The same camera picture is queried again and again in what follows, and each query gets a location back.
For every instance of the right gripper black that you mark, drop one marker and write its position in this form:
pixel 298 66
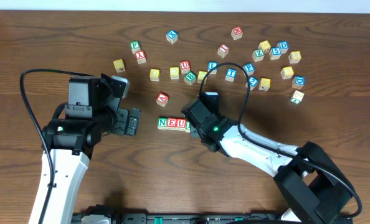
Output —
pixel 194 131

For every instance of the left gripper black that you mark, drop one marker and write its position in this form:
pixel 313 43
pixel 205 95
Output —
pixel 121 121

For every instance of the green R block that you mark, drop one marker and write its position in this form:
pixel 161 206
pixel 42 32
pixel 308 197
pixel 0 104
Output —
pixel 188 127

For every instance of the red u block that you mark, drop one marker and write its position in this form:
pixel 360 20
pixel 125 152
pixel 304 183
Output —
pixel 185 66
pixel 181 124

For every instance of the green N block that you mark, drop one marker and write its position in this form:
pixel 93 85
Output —
pixel 162 123

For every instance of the red E block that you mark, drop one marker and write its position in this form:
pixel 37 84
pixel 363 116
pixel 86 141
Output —
pixel 171 123

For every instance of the blue P block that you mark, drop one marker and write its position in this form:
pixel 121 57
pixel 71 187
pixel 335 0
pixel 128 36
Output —
pixel 249 68

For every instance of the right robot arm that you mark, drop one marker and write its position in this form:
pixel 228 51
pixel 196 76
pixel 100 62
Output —
pixel 312 185

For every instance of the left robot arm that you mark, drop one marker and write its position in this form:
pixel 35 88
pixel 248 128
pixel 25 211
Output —
pixel 68 147

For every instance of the red A block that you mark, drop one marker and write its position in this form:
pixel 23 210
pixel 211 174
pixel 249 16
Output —
pixel 162 99

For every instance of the green B block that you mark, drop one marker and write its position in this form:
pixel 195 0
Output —
pixel 190 78

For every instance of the yellow block beside B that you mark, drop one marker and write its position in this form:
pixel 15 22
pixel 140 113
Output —
pixel 200 77

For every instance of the blue T block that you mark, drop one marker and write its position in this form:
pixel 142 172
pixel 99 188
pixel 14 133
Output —
pixel 230 74

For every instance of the blue L block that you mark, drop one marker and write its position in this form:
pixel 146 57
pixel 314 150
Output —
pixel 212 67

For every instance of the yellow block beside U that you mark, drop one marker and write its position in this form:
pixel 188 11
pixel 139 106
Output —
pixel 154 75

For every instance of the yellow block centre left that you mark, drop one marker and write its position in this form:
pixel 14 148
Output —
pixel 174 73

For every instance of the yellow block far left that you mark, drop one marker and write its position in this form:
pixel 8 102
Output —
pixel 119 65

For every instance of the blue 2 block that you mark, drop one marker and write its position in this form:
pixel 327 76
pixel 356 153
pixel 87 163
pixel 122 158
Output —
pixel 252 83

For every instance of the red Y block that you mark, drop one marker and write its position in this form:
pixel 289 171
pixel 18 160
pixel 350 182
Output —
pixel 140 57

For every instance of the red I block upper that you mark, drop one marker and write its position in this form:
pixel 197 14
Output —
pixel 223 50

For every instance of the yellow block beside 2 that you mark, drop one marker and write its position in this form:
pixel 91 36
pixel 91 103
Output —
pixel 265 84

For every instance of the green F block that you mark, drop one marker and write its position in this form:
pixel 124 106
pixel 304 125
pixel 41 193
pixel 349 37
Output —
pixel 135 46

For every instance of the green Z block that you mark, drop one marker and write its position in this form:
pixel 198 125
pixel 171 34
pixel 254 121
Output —
pixel 258 55

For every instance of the blue X block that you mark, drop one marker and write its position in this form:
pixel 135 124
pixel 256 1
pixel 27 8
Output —
pixel 172 36

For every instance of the red block top right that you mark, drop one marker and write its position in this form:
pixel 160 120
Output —
pixel 236 33

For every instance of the yellow block top right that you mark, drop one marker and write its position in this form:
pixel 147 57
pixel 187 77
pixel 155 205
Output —
pixel 264 46

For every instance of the blue 5 block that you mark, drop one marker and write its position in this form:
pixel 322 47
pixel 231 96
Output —
pixel 275 53

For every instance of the white green block right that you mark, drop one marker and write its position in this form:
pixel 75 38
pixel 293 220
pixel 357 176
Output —
pixel 297 97

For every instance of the blue D block lower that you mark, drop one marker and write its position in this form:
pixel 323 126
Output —
pixel 298 82

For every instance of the blue d block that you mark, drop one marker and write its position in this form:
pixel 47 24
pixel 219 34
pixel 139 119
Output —
pixel 298 82
pixel 283 46

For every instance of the blue D block upper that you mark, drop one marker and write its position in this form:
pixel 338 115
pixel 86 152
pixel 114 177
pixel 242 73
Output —
pixel 283 46

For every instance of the yellow block far right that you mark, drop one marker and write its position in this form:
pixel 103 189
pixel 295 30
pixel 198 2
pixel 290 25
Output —
pixel 294 57

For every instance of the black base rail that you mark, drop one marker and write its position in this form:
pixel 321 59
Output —
pixel 134 218

